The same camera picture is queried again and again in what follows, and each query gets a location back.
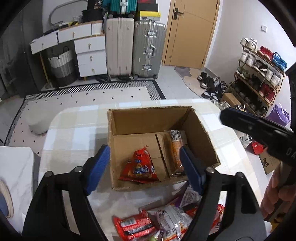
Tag black bag on desk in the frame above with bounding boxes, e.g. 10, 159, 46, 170
82, 0, 103, 23

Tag purple white snack bag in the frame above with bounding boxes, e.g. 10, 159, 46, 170
175, 182, 202, 208

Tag white round stool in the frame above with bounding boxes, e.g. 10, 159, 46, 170
26, 108, 53, 135

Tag wooden door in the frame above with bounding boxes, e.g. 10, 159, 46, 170
162, 0, 220, 69

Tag person's right hand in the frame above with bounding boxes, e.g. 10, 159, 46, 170
260, 166, 295, 218

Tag silver hard suitcase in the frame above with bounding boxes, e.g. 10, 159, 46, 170
132, 20, 167, 79

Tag red chip snack pack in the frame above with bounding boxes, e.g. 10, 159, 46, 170
119, 146, 159, 184

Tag woven laundry basket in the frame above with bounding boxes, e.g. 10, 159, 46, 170
48, 46, 77, 87

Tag beige hard suitcase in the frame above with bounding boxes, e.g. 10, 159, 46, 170
105, 18, 134, 76

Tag patterned floor rug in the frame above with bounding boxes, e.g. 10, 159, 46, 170
4, 79, 166, 155

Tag red gift bag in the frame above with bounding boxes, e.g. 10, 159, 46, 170
251, 141, 264, 155

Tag stacked shoe boxes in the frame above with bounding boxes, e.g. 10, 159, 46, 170
135, 0, 161, 21

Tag orange wafer snack pack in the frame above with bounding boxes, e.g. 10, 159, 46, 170
166, 130, 188, 177

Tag brown cardboard SF box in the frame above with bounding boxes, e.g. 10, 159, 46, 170
107, 106, 220, 191

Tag white drawer desk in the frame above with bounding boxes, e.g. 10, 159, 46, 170
30, 20, 107, 78

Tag red black chocolate bar pack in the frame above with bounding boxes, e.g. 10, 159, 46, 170
112, 211, 157, 240

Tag teal hard suitcase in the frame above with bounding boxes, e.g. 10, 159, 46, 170
103, 0, 137, 15

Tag small noodle snack bag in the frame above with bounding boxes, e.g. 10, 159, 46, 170
147, 204, 193, 240

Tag small door mat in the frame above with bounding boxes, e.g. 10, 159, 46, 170
175, 66, 205, 97

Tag wooden shoe rack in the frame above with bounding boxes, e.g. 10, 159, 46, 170
229, 38, 287, 117

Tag purple shopping bag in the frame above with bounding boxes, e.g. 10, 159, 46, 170
267, 103, 290, 126

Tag large white noodle snack bag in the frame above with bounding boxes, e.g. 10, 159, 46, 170
209, 204, 224, 235

